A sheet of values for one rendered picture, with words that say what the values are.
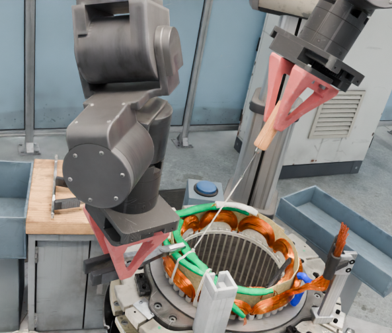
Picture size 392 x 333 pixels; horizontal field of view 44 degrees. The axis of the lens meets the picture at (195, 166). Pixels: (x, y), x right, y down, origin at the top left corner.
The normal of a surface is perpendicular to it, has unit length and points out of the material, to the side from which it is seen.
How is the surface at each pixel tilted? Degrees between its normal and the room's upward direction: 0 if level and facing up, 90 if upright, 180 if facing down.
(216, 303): 90
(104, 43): 67
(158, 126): 91
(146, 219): 1
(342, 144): 90
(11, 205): 0
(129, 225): 1
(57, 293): 90
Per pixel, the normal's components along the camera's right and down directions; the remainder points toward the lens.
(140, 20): -0.26, 0.15
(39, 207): 0.18, -0.85
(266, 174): -0.24, 0.45
